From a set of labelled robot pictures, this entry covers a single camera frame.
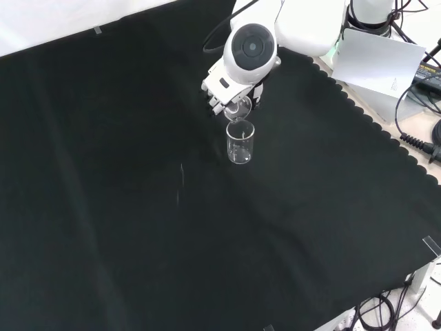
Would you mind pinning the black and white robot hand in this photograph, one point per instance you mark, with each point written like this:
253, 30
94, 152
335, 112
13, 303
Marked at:
224, 86

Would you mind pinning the clear glass beaker with water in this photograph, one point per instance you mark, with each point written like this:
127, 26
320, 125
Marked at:
239, 109

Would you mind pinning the clear cloth clip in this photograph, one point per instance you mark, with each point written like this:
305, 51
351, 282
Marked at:
432, 245
98, 31

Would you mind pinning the black bench cloth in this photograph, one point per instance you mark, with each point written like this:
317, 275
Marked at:
138, 207

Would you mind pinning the pale board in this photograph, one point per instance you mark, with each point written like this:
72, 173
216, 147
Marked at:
375, 62

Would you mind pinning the black power adapter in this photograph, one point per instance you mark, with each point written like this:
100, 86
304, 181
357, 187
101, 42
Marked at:
429, 74

